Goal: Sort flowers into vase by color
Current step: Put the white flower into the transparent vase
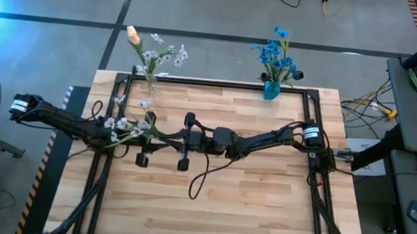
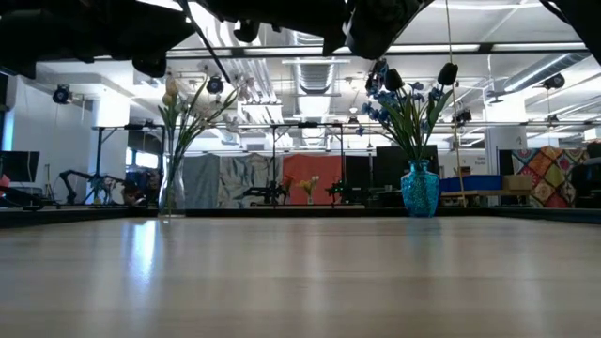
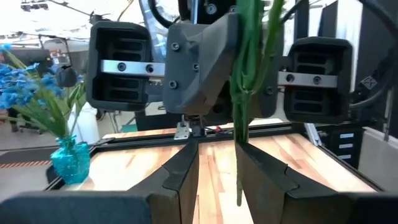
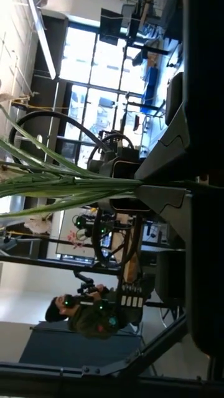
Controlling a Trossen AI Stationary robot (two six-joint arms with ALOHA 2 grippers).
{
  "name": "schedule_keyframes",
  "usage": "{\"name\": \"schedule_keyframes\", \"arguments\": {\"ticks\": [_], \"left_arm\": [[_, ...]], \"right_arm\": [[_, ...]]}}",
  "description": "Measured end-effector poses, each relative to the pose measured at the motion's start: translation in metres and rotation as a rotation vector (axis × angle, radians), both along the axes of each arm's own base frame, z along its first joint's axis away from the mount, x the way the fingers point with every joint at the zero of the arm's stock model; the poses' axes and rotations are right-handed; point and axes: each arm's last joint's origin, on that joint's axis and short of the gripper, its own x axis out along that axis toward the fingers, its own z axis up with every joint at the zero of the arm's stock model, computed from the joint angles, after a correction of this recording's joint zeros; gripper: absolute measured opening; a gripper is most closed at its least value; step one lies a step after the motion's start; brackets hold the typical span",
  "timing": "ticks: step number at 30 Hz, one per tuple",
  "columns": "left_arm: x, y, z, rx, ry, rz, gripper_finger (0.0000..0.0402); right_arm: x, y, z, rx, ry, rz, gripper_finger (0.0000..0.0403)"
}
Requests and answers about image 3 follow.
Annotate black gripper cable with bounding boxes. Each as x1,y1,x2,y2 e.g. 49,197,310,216
147,0,180,29

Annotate black mat orange stripes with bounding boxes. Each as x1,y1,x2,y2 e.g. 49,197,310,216
0,146,60,170

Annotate silver metal bracket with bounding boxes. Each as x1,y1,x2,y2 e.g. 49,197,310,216
173,120,191,141

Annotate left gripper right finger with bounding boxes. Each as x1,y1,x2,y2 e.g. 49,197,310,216
234,141,398,224

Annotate white waste bin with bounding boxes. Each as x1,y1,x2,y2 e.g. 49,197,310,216
70,101,100,146

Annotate blue artificial flower bunch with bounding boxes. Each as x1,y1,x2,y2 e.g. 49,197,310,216
0,62,88,141

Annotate blue glass vase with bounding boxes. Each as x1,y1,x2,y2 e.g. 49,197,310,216
49,135,91,185

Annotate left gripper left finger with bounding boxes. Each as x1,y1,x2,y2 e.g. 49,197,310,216
0,139,200,224

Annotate white artificial flower bunch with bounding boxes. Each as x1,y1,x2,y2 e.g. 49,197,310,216
229,0,285,207

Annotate black aluminium table frame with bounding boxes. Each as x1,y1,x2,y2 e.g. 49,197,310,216
45,123,383,192

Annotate blue artificial flower spray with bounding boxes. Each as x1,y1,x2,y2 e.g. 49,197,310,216
0,43,68,138

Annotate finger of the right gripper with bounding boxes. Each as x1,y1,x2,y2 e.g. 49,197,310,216
162,12,243,116
256,27,286,119

